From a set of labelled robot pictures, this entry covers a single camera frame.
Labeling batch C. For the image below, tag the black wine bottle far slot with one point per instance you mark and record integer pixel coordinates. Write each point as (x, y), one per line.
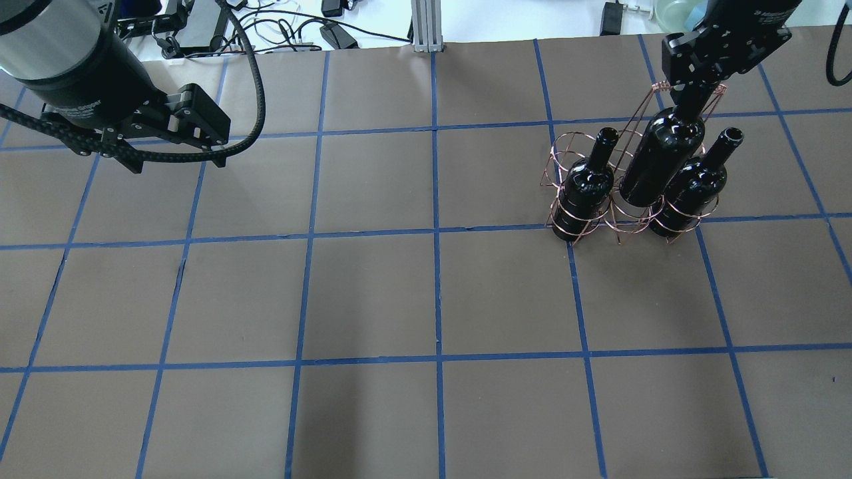
(695, 187)

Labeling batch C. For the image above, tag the black wine bottle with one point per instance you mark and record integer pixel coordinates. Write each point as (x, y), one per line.
(585, 189)
(670, 139)

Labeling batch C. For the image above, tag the copper wire wine basket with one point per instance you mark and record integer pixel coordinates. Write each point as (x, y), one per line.
(616, 214)

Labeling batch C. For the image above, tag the black gripper with bottle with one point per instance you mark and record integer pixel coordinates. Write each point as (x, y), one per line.
(744, 25)

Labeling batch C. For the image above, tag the black power adapter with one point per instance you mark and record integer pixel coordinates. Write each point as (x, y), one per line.
(611, 18)

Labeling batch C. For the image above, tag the brown paper table cover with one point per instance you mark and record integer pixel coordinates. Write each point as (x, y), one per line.
(370, 291)

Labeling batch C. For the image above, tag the black gripper idle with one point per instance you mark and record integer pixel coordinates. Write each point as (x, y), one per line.
(88, 85)

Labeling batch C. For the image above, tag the aluminium frame post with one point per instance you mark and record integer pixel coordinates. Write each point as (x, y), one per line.
(426, 21)

